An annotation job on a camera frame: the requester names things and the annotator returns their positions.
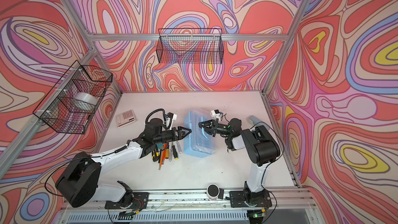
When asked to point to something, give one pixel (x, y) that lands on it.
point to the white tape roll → (84, 101)
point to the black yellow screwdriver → (174, 152)
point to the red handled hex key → (164, 155)
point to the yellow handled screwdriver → (167, 153)
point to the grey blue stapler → (254, 121)
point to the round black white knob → (213, 191)
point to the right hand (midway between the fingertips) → (200, 128)
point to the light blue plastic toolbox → (186, 151)
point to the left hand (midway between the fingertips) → (190, 132)
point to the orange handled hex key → (160, 164)
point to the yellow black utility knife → (155, 155)
